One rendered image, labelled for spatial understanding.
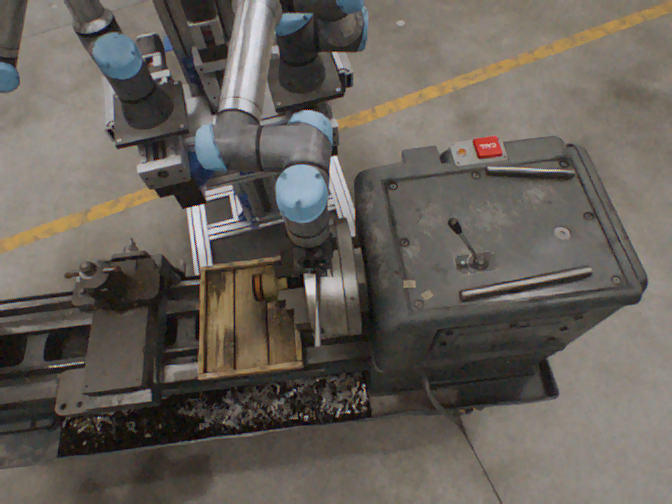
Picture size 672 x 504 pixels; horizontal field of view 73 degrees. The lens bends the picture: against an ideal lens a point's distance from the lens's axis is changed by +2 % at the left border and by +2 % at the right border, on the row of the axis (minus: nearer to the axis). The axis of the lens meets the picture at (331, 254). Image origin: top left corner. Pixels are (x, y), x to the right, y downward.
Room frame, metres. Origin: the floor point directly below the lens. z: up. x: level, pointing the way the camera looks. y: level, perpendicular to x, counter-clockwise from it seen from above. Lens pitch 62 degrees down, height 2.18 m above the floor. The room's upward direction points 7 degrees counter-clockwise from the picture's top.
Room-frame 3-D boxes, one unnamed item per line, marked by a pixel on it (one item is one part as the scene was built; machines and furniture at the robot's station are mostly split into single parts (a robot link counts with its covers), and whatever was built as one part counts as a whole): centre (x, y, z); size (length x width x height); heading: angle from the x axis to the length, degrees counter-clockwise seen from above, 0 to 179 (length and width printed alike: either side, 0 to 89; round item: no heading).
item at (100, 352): (0.52, 0.64, 0.95); 0.43 x 0.17 x 0.05; 0
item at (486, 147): (0.73, -0.43, 1.26); 0.06 x 0.06 x 0.02; 0
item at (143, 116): (1.12, 0.51, 1.21); 0.15 x 0.15 x 0.10
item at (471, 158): (0.72, -0.41, 1.23); 0.13 x 0.08 x 0.05; 90
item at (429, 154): (0.72, -0.26, 1.24); 0.09 x 0.08 x 0.03; 90
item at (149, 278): (0.58, 0.61, 0.99); 0.20 x 0.10 x 0.05; 90
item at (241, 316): (0.50, 0.27, 0.89); 0.36 x 0.30 x 0.04; 0
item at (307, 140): (0.50, 0.03, 1.60); 0.11 x 0.11 x 0.08; 79
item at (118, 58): (1.12, 0.51, 1.33); 0.13 x 0.12 x 0.14; 29
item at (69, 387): (0.51, 0.68, 0.90); 0.47 x 0.30 x 0.06; 0
